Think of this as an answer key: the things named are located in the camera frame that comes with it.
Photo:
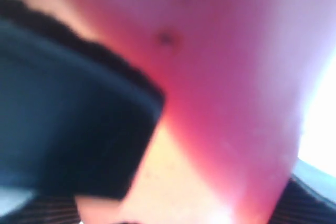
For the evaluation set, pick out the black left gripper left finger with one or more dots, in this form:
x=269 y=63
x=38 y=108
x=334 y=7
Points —
x=75 y=117

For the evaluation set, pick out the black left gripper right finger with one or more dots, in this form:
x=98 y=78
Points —
x=300 y=204

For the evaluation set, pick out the red sauce squeeze bottle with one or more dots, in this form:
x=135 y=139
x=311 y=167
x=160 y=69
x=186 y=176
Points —
x=238 y=76

